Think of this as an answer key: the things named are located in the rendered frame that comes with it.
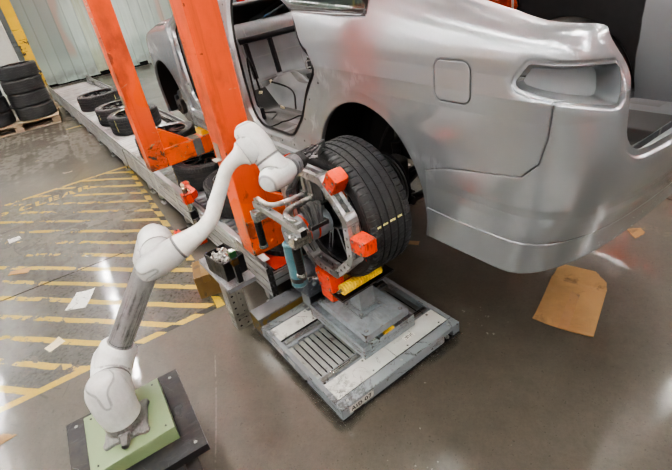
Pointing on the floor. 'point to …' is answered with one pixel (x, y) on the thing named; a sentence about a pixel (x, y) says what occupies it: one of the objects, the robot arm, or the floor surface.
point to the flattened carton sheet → (573, 300)
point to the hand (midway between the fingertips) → (319, 145)
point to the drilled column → (237, 306)
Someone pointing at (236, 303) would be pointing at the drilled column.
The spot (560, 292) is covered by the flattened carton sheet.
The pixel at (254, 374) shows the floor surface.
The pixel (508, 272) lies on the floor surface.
